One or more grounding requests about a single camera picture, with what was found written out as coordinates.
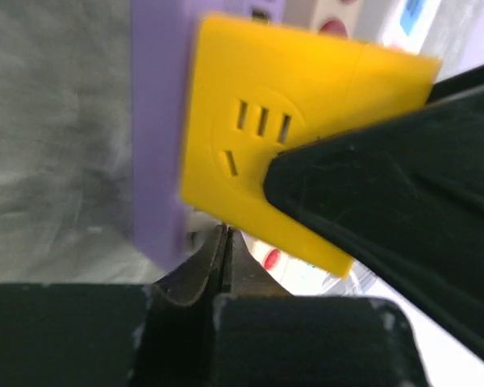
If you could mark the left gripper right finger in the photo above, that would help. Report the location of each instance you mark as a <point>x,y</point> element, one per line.
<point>219,319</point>

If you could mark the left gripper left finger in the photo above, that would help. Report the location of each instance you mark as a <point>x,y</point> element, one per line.
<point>80,334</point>

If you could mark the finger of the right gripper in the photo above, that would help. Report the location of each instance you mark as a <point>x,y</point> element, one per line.
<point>406,198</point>

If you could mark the beige red-socket power strip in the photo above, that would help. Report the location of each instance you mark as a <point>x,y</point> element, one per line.
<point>322,17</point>

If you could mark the white multicolour power strip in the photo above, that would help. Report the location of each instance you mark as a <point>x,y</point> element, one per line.
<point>396,24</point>

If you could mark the yellow cube adapter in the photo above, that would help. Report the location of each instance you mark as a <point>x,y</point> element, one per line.
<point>259,89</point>

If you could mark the purple white socket adapter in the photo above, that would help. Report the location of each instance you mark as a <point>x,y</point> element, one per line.
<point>162,46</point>

